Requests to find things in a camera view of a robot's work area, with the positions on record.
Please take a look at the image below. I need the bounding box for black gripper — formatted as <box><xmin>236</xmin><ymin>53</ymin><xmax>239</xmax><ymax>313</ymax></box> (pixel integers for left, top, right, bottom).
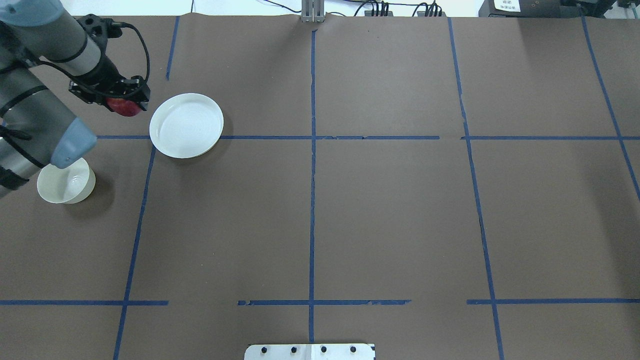
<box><xmin>68</xmin><ymin>75</ymin><xmax>151</xmax><ymax>112</ymax></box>

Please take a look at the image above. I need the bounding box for red yellow apple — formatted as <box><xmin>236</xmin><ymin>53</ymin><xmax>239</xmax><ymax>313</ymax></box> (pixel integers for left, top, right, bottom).
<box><xmin>106</xmin><ymin>97</ymin><xmax>143</xmax><ymax>117</ymax></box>

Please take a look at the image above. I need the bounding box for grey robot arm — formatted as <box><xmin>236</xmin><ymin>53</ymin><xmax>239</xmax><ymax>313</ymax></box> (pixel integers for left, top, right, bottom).
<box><xmin>0</xmin><ymin>0</ymin><xmax>151</xmax><ymax>196</ymax></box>

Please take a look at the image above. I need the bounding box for cream white bowl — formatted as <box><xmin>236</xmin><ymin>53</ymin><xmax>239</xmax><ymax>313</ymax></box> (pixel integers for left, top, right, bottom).
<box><xmin>36</xmin><ymin>158</ymin><xmax>97</xmax><ymax>205</ymax></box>

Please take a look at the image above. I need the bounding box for white round plate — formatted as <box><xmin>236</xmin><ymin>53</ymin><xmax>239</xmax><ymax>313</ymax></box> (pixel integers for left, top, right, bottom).
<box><xmin>149</xmin><ymin>93</ymin><xmax>225</xmax><ymax>159</ymax></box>

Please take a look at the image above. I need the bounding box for black box with label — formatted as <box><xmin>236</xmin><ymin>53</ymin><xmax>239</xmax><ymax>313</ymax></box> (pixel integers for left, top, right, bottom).
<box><xmin>477</xmin><ymin>0</ymin><xmax>581</xmax><ymax>19</ymax></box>

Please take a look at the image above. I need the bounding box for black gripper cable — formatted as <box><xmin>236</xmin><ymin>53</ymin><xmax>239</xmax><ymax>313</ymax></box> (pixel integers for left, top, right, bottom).
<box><xmin>102</xmin><ymin>20</ymin><xmax>151</xmax><ymax>98</ymax></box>

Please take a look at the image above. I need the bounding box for grey aluminium post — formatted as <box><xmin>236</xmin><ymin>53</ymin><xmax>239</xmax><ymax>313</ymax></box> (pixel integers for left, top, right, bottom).
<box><xmin>300</xmin><ymin>0</ymin><xmax>326</xmax><ymax>23</ymax></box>

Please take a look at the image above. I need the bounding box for black cable bundle left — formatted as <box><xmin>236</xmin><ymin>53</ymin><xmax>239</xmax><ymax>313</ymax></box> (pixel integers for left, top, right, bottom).
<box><xmin>354</xmin><ymin>0</ymin><xmax>391</xmax><ymax>18</ymax></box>

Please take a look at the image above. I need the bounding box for black cable bundle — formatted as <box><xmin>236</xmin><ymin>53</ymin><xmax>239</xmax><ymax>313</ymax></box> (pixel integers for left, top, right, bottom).
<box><xmin>354</xmin><ymin>0</ymin><xmax>391</xmax><ymax>18</ymax></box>
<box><xmin>416</xmin><ymin>1</ymin><xmax>444</xmax><ymax>18</ymax></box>

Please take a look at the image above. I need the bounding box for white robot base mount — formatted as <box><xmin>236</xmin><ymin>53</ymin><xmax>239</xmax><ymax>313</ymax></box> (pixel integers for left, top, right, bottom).
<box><xmin>243</xmin><ymin>342</ymin><xmax>377</xmax><ymax>360</ymax></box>

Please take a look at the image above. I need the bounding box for black cable bundle right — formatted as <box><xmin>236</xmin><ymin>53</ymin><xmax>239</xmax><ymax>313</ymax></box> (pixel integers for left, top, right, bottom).
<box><xmin>416</xmin><ymin>1</ymin><xmax>444</xmax><ymax>18</ymax></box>

